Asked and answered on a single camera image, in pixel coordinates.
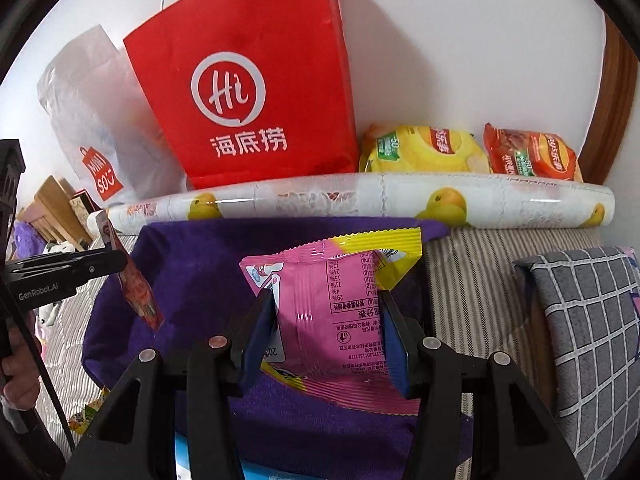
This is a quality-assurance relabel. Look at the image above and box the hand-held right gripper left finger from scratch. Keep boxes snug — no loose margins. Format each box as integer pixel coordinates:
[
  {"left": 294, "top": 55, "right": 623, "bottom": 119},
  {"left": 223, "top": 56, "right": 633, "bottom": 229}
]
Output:
[{"left": 62, "top": 287, "right": 278, "bottom": 480}]

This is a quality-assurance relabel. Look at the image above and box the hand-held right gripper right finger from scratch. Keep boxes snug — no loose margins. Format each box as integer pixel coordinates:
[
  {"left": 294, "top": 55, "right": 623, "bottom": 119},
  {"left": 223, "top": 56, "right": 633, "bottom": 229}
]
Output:
[{"left": 377, "top": 290, "right": 586, "bottom": 480}]

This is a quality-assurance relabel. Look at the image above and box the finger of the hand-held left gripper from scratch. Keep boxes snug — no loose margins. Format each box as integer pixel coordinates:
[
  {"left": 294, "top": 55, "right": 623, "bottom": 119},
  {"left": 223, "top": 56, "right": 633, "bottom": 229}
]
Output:
[{"left": 7, "top": 249, "right": 129, "bottom": 286}]

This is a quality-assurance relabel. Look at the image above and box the pink yellow snack packet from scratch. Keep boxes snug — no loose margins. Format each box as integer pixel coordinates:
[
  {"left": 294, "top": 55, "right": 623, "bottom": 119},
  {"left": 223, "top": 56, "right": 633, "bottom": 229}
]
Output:
[{"left": 240, "top": 227, "right": 424, "bottom": 403}]

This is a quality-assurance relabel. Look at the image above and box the red white snack packet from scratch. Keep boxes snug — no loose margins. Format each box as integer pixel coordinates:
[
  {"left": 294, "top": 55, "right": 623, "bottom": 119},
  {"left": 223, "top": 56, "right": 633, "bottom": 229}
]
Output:
[{"left": 95, "top": 210, "right": 166, "bottom": 332}]

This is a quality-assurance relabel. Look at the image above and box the person's left hand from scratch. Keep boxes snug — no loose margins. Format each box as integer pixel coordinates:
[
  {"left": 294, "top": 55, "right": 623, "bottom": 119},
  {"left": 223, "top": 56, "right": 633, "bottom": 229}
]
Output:
[{"left": 0, "top": 339, "right": 43, "bottom": 412}]

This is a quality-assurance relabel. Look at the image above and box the brown box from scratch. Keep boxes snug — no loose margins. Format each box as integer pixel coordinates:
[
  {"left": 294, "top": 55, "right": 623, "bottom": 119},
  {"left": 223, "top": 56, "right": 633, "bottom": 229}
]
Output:
[{"left": 69, "top": 189, "right": 108, "bottom": 233}]

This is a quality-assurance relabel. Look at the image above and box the wooden furniture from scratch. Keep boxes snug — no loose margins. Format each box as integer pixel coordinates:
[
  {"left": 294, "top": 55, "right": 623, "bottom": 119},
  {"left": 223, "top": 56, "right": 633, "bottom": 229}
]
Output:
[{"left": 17, "top": 175, "right": 94, "bottom": 252}]

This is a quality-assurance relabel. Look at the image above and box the purple towel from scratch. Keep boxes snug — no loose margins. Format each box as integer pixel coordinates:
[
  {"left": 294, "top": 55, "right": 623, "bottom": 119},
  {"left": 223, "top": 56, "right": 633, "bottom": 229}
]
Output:
[{"left": 80, "top": 216, "right": 474, "bottom": 480}]

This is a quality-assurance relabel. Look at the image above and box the striped bed cover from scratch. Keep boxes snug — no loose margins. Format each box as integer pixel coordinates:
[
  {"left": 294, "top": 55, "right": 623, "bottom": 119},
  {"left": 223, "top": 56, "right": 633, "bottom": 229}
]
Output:
[{"left": 10, "top": 230, "right": 621, "bottom": 480}]

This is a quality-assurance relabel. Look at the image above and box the colourful snack packet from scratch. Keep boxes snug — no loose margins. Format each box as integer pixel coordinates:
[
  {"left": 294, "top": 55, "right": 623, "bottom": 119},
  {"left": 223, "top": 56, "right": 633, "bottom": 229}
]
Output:
[{"left": 69, "top": 387, "right": 114, "bottom": 436}]

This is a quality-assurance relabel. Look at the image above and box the blue tissue pack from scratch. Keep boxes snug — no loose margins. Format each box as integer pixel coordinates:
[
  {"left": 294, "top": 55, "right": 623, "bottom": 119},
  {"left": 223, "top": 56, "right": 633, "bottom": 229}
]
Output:
[{"left": 172, "top": 432, "right": 282, "bottom": 480}]

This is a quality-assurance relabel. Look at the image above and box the white plastic bag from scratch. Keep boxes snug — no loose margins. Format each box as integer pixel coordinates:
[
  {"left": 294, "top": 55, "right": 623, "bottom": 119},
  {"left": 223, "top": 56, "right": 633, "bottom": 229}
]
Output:
[{"left": 37, "top": 24, "right": 189, "bottom": 206}]

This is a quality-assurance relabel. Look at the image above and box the rolled fruit print mat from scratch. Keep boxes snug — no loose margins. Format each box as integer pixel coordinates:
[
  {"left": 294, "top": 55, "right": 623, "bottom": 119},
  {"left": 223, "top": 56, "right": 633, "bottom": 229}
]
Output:
[{"left": 107, "top": 172, "right": 616, "bottom": 237}]

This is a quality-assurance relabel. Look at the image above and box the yellow chips bag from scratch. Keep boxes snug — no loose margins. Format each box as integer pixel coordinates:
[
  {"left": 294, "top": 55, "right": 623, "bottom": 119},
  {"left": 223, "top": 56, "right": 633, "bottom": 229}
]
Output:
[{"left": 359, "top": 124, "right": 492, "bottom": 177}]

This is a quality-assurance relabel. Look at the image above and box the grey striped cloth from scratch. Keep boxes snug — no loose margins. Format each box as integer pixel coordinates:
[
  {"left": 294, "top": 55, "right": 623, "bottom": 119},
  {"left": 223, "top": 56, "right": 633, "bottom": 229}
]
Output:
[{"left": 510, "top": 246, "right": 640, "bottom": 480}]

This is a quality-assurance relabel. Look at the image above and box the red chips bag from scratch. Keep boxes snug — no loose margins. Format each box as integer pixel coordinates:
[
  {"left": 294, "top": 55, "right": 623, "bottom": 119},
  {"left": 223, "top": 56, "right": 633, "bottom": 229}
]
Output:
[{"left": 482, "top": 122, "right": 585, "bottom": 183}]

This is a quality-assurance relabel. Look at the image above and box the red paper bag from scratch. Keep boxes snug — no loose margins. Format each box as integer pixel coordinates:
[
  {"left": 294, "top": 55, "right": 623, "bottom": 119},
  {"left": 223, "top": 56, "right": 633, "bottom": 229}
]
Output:
[{"left": 122, "top": 0, "right": 359, "bottom": 191}]

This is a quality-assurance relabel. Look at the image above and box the wooden door frame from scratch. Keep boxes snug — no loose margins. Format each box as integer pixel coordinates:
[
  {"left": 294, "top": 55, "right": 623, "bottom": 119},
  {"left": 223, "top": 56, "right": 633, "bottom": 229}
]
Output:
[{"left": 577, "top": 12, "right": 640, "bottom": 186}]

